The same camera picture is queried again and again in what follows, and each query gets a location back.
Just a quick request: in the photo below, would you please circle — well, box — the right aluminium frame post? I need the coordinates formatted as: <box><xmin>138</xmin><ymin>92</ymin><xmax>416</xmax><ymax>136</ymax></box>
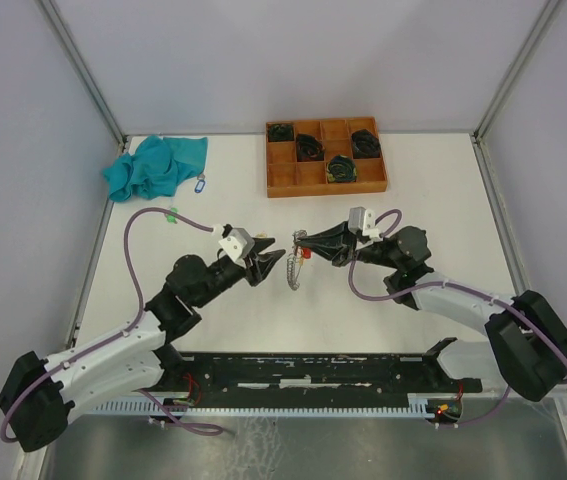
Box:
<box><xmin>472</xmin><ymin>0</ymin><xmax>564</xmax><ymax>139</ymax></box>

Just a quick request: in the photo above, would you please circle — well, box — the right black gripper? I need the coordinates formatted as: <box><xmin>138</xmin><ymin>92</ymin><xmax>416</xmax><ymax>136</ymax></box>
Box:
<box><xmin>296</xmin><ymin>220</ymin><xmax>401</xmax><ymax>270</ymax></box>

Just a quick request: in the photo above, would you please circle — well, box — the teal cloth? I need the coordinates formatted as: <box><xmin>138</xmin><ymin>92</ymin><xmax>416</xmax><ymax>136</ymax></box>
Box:
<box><xmin>102</xmin><ymin>135</ymin><xmax>209</xmax><ymax>203</ymax></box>

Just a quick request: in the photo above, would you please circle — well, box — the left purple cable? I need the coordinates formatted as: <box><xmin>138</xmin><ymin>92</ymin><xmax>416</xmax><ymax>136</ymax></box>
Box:
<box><xmin>0</xmin><ymin>207</ymin><xmax>224</xmax><ymax>444</ymax></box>

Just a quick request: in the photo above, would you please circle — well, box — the purple cable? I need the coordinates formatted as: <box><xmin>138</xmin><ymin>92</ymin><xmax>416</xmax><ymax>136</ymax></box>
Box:
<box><xmin>347</xmin><ymin>209</ymin><xmax>567</xmax><ymax>430</ymax></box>
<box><xmin>0</xmin><ymin>207</ymin><xmax>224</xmax><ymax>444</ymax></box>

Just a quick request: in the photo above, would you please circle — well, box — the rolled dark fabric red pattern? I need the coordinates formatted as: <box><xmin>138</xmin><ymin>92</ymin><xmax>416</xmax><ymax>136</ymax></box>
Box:
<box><xmin>295</xmin><ymin>134</ymin><xmax>325</xmax><ymax>162</ymax></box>

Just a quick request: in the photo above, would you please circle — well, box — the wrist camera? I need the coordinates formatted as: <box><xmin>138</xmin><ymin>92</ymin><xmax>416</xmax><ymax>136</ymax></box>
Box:
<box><xmin>347</xmin><ymin>207</ymin><xmax>381</xmax><ymax>241</ymax></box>
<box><xmin>218</xmin><ymin>228</ymin><xmax>255</xmax><ymax>264</ymax></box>

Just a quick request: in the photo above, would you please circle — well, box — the aluminium frame post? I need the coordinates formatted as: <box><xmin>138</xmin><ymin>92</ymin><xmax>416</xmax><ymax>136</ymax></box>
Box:
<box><xmin>35</xmin><ymin>0</ymin><xmax>127</xmax><ymax>150</ymax></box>
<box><xmin>472</xmin><ymin>0</ymin><xmax>564</xmax><ymax>139</ymax></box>

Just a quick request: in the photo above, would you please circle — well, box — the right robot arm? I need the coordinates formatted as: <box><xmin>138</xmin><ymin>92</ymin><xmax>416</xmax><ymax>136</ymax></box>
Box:
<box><xmin>294</xmin><ymin>222</ymin><xmax>567</xmax><ymax>401</ymax></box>

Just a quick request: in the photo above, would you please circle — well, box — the wooden compartment tray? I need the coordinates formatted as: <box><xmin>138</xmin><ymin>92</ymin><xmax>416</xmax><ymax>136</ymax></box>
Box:
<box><xmin>265</xmin><ymin>116</ymin><xmax>389</xmax><ymax>198</ymax></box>

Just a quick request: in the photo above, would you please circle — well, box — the rolled dark fabric right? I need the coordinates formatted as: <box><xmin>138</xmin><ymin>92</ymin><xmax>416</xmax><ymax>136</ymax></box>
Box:
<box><xmin>351</xmin><ymin>129</ymin><xmax>381</xmax><ymax>159</ymax></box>

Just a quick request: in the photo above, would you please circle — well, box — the left aluminium frame post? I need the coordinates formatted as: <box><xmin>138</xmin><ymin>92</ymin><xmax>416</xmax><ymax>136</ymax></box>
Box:
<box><xmin>35</xmin><ymin>0</ymin><xmax>127</xmax><ymax>150</ymax></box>

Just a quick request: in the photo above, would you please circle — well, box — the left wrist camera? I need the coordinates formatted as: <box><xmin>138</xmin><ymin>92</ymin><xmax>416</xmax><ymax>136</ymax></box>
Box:
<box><xmin>218</xmin><ymin>228</ymin><xmax>255</xmax><ymax>264</ymax></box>

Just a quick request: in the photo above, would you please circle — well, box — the key with green tag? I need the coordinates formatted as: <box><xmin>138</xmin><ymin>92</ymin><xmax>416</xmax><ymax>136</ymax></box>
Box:
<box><xmin>165</xmin><ymin>207</ymin><xmax>178</xmax><ymax>224</ymax></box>

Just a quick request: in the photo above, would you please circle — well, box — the white cable duct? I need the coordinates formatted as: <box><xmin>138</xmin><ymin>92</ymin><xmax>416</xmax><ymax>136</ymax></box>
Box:
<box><xmin>87</xmin><ymin>395</ymin><xmax>434</xmax><ymax>420</ymax></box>

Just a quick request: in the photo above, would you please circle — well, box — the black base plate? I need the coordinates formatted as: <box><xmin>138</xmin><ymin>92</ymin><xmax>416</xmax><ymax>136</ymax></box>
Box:
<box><xmin>149</xmin><ymin>352</ymin><xmax>482</xmax><ymax>408</ymax></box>

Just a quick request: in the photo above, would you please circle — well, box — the rolled dark fabric green pattern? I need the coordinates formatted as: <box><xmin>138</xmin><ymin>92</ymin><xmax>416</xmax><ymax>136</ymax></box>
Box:
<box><xmin>326</xmin><ymin>155</ymin><xmax>358</xmax><ymax>184</ymax></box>

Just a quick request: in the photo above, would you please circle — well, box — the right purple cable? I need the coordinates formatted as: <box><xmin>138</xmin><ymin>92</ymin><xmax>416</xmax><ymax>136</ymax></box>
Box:
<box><xmin>347</xmin><ymin>209</ymin><xmax>567</xmax><ymax>430</ymax></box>

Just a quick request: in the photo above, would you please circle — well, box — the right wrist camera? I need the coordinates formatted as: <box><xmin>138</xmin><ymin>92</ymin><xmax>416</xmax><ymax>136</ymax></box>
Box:
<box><xmin>347</xmin><ymin>207</ymin><xmax>381</xmax><ymax>241</ymax></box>

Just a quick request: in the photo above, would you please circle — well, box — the key with blue tag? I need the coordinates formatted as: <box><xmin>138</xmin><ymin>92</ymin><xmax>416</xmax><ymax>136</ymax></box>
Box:
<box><xmin>194</xmin><ymin>173</ymin><xmax>206</xmax><ymax>194</ymax></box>

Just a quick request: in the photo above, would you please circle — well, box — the metal keyring organizer yellow handle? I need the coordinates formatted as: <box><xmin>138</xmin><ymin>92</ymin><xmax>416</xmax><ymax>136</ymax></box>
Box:
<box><xmin>286</xmin><ymin>229</ymin><xmax>307</xmax><ymax>291</ymax></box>

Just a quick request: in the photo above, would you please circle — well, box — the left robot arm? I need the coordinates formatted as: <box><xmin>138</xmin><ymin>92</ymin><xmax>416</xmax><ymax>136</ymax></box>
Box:
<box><xmin>0</xmin><ymin>238</ymin><xmax>285</xmax><ymax>452</ymax></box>

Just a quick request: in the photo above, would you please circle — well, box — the rolled dark fabric far left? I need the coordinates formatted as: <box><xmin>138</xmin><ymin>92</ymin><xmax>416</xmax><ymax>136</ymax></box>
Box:
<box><xmin>267</xmin><ymin>123</ymin><xmax>295</xmax><ymax>143</ymax></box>

